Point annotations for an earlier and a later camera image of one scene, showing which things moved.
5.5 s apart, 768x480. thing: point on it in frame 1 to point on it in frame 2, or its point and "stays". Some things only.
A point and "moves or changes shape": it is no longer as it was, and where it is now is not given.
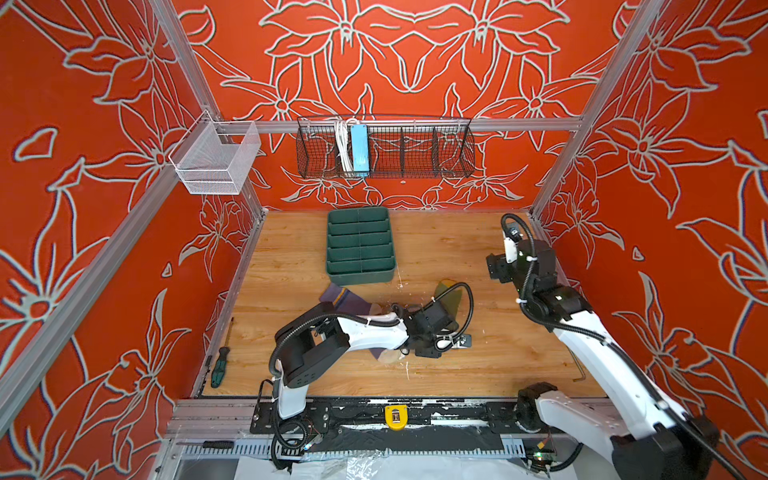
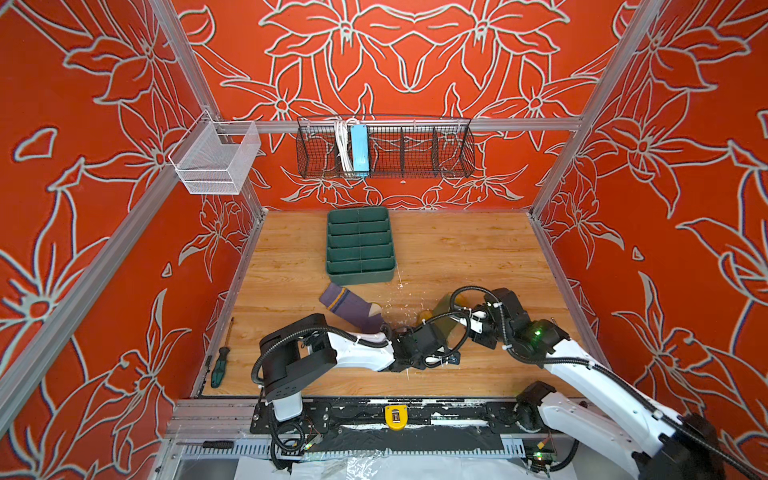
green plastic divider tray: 360,246 stays
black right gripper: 498,266 to 481,338
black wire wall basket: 385,147 stays
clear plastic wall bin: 213,157 stays
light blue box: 360,152 stays
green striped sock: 448,294 moves or changes shape
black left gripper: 429,351 to 421,364
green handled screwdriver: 220,367 stays
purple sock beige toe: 346,303 stays
